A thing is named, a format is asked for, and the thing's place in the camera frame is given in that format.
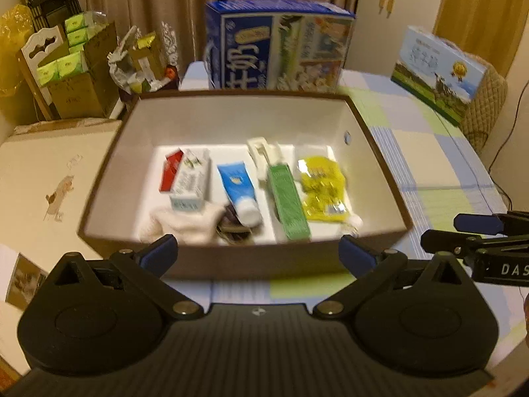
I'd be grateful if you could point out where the white cloth sock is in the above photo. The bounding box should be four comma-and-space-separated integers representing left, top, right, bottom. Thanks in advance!
139, 202, 225, 245

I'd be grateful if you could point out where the yellow snack packet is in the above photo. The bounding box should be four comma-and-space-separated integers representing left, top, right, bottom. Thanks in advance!
298, 156, 349, 222

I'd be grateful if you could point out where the dark brown hair scrunchie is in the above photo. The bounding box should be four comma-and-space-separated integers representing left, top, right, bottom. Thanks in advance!
216, 203, 252, 245

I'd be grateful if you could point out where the green slim carton box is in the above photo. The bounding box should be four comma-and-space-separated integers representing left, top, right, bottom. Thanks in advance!
267, 163, 311, 241

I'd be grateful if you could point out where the red small packet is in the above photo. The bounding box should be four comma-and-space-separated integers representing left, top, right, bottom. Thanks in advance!
159, 149, 184, 193

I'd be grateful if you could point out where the blue white cream tube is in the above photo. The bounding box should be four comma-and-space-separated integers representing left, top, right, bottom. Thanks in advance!
217, 161, 263, 229

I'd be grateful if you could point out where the brown white storage box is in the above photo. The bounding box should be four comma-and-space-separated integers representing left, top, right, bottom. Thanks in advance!
78, 90, 412, 280

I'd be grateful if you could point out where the small white pill bottle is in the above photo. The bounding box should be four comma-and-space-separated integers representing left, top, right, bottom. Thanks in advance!
342, 213, 363, 237

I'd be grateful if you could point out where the checkered bed sheet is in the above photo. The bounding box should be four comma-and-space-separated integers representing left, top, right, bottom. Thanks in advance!
179, 60, 522, 365

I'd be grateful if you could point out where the photo card leaflet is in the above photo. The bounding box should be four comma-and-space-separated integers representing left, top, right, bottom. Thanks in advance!
5, 254, 48, 311

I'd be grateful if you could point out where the quilted beige chair cushion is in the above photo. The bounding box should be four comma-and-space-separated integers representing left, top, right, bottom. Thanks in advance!
460, 53, 508, 154

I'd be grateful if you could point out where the light blue milk gift box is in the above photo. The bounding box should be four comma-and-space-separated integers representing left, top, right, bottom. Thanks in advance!
391, 26, 486, 126

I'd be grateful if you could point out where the cardboard box with tissues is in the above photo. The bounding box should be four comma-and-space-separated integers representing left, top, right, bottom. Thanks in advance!
37, 12, 118, 119

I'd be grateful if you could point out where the full trash bin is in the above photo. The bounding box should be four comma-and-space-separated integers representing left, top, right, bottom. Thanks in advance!
107, 26, 179, 96

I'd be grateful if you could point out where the blue milk carton box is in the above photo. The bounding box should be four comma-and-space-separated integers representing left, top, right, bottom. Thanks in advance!
204, 0, 356, 93

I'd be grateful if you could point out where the white carved chair back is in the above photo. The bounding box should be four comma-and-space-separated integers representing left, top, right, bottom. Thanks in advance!
15, 25, 65, 121

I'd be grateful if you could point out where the yellow plastic bag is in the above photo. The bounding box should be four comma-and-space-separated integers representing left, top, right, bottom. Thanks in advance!
0, 4, 34, 98

